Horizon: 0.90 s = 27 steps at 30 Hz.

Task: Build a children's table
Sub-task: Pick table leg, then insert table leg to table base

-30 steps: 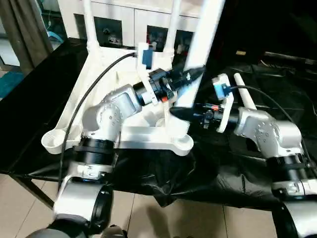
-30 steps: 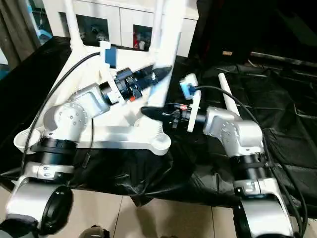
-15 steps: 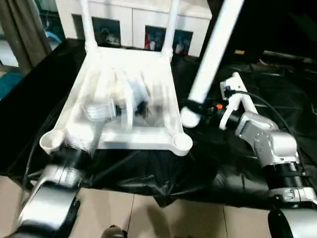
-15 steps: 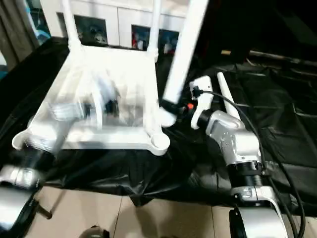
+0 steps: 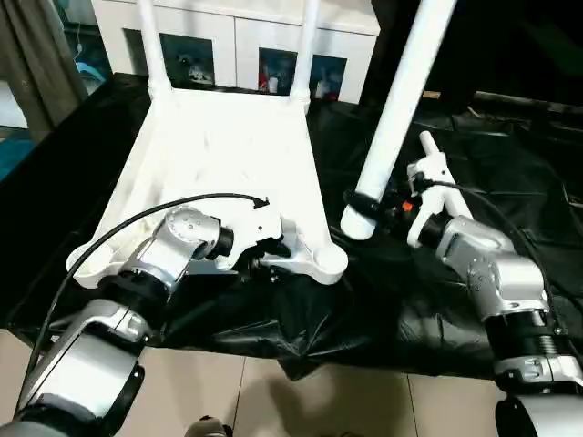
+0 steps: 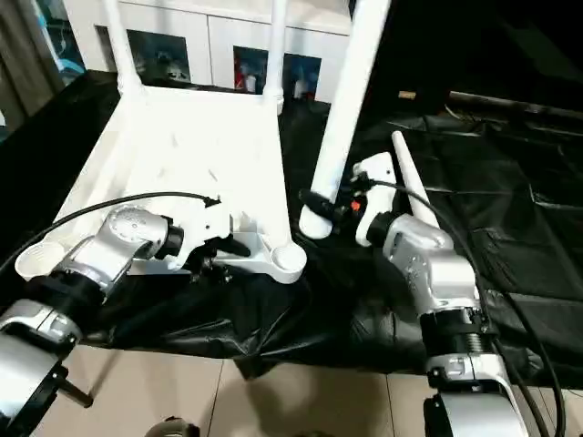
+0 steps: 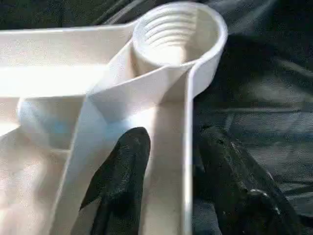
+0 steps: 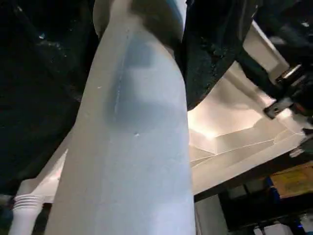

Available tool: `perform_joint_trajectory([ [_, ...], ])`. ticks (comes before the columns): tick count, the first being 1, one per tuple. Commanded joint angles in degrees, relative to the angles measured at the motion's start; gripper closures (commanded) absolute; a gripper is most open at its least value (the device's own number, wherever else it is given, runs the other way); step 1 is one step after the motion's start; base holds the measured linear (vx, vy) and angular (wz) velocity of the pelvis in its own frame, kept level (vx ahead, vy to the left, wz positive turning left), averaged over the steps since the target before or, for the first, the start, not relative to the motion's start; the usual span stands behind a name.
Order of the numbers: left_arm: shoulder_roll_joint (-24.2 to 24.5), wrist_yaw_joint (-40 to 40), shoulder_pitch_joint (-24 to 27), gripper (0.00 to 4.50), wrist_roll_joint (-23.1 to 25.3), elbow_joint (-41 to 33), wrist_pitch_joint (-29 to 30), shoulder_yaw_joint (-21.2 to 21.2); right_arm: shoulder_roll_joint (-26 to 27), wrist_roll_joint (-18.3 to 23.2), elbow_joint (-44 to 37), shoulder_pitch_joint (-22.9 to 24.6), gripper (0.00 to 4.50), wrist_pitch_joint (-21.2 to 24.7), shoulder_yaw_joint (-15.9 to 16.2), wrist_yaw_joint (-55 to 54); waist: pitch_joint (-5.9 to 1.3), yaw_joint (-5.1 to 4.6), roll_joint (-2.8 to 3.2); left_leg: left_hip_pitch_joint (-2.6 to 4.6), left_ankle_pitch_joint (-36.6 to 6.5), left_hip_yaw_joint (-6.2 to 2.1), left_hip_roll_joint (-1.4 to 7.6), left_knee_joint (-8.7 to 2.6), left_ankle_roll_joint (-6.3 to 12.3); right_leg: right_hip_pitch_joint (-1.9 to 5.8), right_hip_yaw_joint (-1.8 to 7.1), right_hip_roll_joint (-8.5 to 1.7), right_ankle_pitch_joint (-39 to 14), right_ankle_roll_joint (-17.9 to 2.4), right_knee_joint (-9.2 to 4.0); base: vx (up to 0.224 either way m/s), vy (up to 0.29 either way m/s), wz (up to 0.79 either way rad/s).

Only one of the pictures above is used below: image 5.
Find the white plastic table top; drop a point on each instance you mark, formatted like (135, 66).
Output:
(228, 150)

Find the white plastic table leg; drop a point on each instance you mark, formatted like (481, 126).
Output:
(152, 45)
(442, 177)
(304, 50)
(401, 91)

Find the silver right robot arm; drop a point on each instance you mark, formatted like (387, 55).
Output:
(496, 273)

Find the black plastic mat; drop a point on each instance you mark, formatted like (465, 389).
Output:
(410, 296)

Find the white bottle with dark cap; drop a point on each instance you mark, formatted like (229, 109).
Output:
(273, 84)

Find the dark rounded robot foot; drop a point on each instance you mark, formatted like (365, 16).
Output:
(209, 427)

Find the white cabinet with glass doors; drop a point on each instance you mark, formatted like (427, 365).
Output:
(228, 18)

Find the teal plastic stool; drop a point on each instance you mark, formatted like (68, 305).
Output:
(91, 75)

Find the blue floor mat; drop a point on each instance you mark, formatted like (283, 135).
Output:
(16, 157)

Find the grey curtain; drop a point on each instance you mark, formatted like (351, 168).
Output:
(32, 64)

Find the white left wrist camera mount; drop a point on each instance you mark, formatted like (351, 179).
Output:
(255, 223)

